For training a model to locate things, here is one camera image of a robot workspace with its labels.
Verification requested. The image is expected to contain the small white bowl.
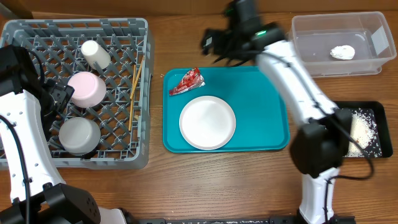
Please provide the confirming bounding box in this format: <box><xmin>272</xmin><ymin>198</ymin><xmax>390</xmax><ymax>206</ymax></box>
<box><xmin>68</xmin><ymin>72</ymin><xmax>106</xmax><ymax>108</ymax></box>

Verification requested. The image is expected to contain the grey metal bowl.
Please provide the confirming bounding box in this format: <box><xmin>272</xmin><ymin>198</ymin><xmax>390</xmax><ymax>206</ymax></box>
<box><xmin>58</xmin><ymin>117</ymin><xmax>101</xmax><ymax>156</ymax></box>

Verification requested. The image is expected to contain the red snack wrapper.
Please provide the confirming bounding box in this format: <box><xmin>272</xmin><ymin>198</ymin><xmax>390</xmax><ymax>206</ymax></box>
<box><xmin>169</xmin><ymin>67</ymin><xmax>205</xmax><ymax>96</ymax></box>

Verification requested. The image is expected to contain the white cup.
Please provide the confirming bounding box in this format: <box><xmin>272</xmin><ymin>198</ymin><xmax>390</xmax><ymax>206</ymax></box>
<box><xmin>81</xmin><ymin>40</ymin><xmax>111</xmax><ymax>70</ymax></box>

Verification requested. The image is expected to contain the large white dinner plate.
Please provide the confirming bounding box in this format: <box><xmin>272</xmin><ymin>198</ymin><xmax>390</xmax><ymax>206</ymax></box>
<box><xmin>179</xmin><ymin>96</ymin><xmax>236</xmax><ymax>151</ymax></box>

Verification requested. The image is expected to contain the white tissue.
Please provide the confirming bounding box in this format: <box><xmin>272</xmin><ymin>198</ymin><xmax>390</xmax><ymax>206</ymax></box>
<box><xmin>330</xmin><ymin>45</ymin><xmax>355</xmax><ymax>60</ymax></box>

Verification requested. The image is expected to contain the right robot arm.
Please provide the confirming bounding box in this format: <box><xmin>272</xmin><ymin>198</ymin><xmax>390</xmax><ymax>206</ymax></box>
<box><xmin>201</xmin><ymin>0</ymin><xmax>351</xmax><ymax>223</ymax></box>

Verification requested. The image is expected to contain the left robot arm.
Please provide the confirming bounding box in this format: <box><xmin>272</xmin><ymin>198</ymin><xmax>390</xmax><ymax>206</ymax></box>
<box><xmin>1</xmin><ymin>45</ymin><xmax>137</xmax><ymax>223</ymax></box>

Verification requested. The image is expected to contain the teal serving tray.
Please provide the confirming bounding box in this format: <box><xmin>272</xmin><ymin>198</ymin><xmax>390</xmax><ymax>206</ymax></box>
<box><xmin>163</xmin><ymin>66</ymin><xmax>290</xmax><ymax>153</ymax></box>

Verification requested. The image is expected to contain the grey plastic dish rack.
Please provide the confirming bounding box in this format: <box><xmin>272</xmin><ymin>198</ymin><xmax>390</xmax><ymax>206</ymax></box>
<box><xmin>1</xmin><ymin>18</ymin><xmax>154</xmax><ymax>169</ymax></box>

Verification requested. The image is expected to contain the clear plastic container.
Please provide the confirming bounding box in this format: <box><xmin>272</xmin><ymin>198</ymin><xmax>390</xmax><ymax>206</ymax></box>
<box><xmin>289</xmin><ymin>12</ymin><xmax>397</xmax><ymax>66</ymax></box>

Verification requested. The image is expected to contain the pile of rice grains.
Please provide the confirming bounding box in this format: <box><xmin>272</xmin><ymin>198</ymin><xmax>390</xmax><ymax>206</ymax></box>
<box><xmin>349</xmin><ymin>108</ymin><xmax>382</xmax><ymax>158</ymax></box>

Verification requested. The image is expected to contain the black plastic tray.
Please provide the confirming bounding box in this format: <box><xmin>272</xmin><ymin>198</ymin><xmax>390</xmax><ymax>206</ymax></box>
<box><xmin>335</xmin><ymin>101</ymin><xmax>393</xmax><ymax>158</ymax></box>

